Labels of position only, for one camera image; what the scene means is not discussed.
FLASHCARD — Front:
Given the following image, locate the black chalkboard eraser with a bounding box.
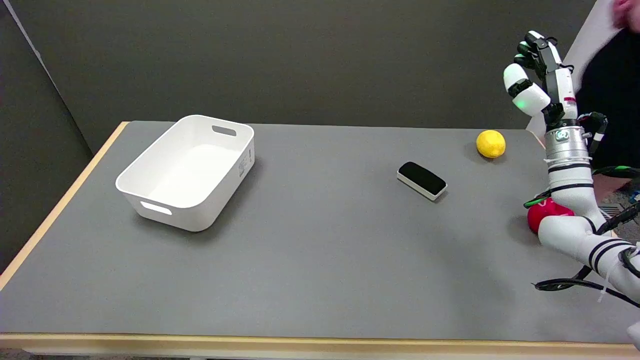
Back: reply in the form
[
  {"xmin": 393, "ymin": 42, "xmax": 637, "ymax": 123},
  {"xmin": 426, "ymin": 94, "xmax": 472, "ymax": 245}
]
[{"xmin": 396, "ymin": 161, "xmax": 448, "ymax": 202}]

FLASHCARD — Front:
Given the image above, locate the yellow lemon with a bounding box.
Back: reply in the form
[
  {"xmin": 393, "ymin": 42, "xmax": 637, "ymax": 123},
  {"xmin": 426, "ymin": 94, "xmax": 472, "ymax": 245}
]
[{"xmin": 475, "ymin": 129, "xmax": 507, "ymax": 159}]

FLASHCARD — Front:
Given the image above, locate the grey table mat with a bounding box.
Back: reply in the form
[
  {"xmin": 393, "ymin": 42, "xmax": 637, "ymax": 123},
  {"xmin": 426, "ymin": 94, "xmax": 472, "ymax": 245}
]
[{"xmin": 0, "ymin": 121, "xmax": 640, "ymax": 346}]

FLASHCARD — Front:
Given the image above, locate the red apple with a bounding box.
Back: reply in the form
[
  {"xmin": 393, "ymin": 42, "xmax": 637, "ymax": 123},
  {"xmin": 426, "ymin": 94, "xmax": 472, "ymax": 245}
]
[{"xmin": 527, "ymin": 197, "xmax": 575, "ymax": 235}]

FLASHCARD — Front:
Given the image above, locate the person in black clothing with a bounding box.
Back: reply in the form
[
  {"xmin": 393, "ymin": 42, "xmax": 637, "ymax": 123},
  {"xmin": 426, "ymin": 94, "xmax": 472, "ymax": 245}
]
[{"xmin": 575, "ymin": 0, "xmax": 640, "ymax": 172}]

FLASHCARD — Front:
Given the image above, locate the floor vent grille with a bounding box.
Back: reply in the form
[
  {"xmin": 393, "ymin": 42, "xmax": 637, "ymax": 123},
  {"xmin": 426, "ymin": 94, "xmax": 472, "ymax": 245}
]
[{"xmin": 598, "ymin": 204, "xmax": 627, "ymax": 222}]

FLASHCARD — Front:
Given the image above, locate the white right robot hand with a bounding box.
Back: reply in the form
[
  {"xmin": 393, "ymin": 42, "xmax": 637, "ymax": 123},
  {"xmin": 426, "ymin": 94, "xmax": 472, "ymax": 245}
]
[{"xmin": 502, "ymin": 30, "xmax": 581, "ymax": 127}]

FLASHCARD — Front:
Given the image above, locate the white plastic storage bin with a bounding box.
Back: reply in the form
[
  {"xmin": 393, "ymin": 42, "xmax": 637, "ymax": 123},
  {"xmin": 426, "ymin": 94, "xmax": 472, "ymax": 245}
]
[{"xmin": 115, "ymin": 114, "xmax": 256, "ymax": 233}]

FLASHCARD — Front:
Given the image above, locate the long black arm cable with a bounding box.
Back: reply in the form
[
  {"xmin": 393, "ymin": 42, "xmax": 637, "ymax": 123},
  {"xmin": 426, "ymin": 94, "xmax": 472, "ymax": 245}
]
[{"xmin": 534, "ymin": 200, "xmax": 640, "ymax": 307}]

